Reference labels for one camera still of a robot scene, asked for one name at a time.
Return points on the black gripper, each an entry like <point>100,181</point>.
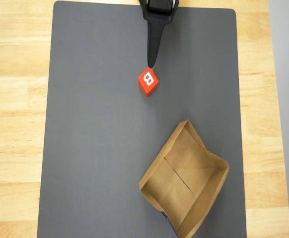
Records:
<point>158,18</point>

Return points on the red cube with white letter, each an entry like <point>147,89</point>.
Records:
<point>148,80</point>

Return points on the brown paper box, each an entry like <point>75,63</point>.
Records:
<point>181,178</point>

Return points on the dark grey mat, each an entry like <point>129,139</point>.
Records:
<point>97,124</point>

